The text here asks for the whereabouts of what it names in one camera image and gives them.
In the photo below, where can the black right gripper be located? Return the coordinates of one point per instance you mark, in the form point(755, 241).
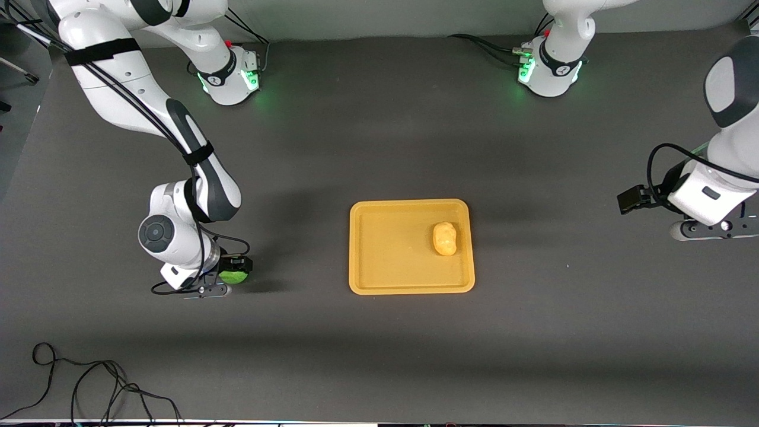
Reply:
point(227, 263)

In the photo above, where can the green apple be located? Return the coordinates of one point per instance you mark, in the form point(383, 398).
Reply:
point(236, 278)

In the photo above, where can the dark grey table mat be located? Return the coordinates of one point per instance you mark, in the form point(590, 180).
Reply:
point(379, 356)

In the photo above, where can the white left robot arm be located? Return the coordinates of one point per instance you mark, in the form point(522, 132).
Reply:
point(729, 148)

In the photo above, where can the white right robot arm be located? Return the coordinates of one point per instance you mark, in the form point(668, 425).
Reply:
point(118, 83)

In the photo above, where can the yellow plastic tray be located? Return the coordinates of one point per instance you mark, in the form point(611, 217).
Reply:
point(385, 273)

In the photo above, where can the yellow potato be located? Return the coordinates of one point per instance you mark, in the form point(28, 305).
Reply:
point(445, 238)

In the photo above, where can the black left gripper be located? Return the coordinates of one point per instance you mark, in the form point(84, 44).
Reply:
point(663, 194)

